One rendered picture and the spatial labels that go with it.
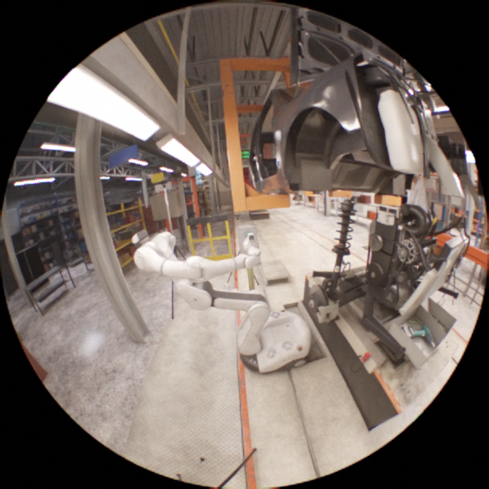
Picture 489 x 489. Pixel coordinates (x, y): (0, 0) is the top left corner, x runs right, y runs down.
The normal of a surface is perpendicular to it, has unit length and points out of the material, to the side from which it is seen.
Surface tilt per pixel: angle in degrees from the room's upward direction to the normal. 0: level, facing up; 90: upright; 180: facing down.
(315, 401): 0
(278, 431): 0
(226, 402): 0
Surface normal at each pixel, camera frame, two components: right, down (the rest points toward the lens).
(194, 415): -0.10, -0.94
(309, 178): 0.07, 0.32
